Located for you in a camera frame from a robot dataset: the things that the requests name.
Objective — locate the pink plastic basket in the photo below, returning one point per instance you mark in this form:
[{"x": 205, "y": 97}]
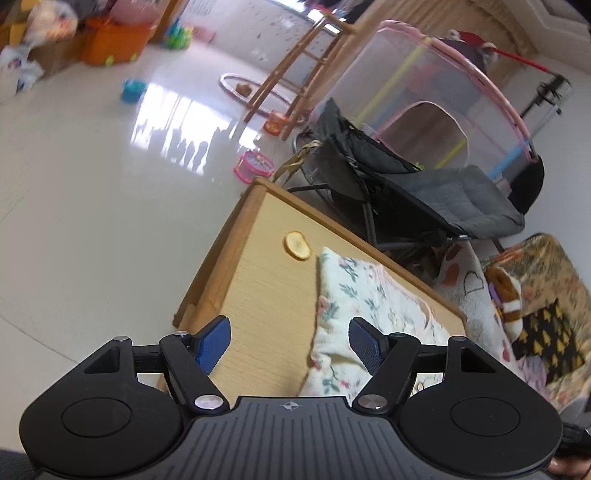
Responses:
[{"x": 129, "y": 11}]

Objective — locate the brown and white plush toy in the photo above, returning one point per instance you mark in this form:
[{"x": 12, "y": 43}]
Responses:
[{"x": 505, "y": 295}]

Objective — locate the brown cardboard box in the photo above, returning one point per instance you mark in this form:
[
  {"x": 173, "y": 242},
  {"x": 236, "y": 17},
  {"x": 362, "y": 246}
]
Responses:
[{"x": 51, "y": 53}]

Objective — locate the pink toy drum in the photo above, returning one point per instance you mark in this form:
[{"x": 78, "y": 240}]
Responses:
[{"x": 251, "y": 166}]

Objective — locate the small brown toy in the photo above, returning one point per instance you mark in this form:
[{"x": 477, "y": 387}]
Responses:
[{"x": 242, "y": 87}]

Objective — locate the dried palm leaf fan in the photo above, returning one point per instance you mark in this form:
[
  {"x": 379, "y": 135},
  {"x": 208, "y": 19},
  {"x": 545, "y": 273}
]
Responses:
[{"x": 295, "y": 161}]

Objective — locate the white blue plastic bag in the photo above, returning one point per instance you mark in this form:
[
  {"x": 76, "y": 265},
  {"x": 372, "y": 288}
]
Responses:
[{"x": 21, "y": 69}]

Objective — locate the small orange toy drum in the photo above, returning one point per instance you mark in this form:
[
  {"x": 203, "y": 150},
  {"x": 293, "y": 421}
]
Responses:
[{"x": 274, "y": 123}]

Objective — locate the white orange plastic bag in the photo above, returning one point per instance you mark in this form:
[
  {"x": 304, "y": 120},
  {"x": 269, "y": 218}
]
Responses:
[{"x": 46, "y": 14}]

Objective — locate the grey folding lounge chair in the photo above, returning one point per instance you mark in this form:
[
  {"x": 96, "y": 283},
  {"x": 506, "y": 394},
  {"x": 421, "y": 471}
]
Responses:
[{"x": 438, "y": 194}]

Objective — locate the green toy bowling pins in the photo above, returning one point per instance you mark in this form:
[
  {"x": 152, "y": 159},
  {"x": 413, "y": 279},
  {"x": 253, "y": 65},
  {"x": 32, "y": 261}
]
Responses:
[{"x": 180, "y": 34}]

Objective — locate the tall wooden stool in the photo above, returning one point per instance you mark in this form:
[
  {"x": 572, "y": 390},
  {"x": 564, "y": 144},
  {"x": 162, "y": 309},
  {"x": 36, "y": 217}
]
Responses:
[{"x": 334, "y": 23}]

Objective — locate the golden floral sofa cover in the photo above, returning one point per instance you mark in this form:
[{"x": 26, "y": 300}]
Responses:
[{"x": 545, "y": 267}]

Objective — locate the dried yellow fruit slice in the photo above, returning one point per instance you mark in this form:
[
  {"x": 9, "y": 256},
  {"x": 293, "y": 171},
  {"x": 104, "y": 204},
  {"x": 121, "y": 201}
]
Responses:
[{"x": 298, "y": 244}]

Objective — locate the orange wheeled storage bin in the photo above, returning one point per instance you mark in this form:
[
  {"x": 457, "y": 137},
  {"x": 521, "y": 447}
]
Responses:
[{"x": 117, "y": 39}]

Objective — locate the silver hula hoop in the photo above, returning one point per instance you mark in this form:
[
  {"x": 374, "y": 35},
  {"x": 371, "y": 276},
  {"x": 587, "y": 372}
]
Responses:
[{"x": 224, "y": 85}]

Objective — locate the low wooden table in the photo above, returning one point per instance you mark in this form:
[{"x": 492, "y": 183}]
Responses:
[{"x": 258, "y": 258}]

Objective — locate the lilac printed cloth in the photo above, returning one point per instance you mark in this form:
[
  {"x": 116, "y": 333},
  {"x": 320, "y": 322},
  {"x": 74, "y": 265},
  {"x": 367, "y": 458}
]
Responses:
[{"x": 533, "y": 374}]

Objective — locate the pink plastic step stool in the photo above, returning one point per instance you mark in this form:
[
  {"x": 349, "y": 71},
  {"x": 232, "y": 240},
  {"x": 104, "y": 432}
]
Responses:
[{"x": 203, "y": 34}]

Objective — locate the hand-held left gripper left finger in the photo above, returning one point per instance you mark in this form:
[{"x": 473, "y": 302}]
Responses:
[{"x": 213, "y": 344}]

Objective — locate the white heart print quilt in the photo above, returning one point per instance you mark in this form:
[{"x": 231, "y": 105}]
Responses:
[{"x": 471, "y": 295}]

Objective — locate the blue toy bucket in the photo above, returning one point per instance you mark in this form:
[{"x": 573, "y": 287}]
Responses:
[{"x": 133, "y": 88}]

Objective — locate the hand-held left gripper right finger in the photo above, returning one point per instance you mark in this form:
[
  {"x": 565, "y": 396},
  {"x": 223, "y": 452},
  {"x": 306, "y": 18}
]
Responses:
[{"x": 364, "y": 344}]

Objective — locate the black cushion yellow tree print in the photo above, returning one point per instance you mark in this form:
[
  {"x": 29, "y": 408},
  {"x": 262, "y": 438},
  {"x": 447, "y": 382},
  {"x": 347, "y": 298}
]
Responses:
[{"x": 547, "y": 337}]

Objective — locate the brown leather bag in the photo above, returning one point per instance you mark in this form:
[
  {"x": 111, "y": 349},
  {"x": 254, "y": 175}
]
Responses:
[{"x": 425, "y": 265}]

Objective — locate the mesh play tent pink rim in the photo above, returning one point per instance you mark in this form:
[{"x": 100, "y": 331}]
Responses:
[{"x": 415, "y": 78}]

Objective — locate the black hanging cloth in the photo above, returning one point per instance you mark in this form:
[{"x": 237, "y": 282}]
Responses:
[{"x": 526, "y": 184}]

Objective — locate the white floral baby garment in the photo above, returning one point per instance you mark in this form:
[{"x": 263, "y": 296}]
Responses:
[{"x": 360, "y": 295}]

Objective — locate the black metal stand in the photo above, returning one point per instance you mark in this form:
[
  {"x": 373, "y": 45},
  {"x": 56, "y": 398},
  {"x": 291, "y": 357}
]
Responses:
[{"x": 549, "y": 92}]

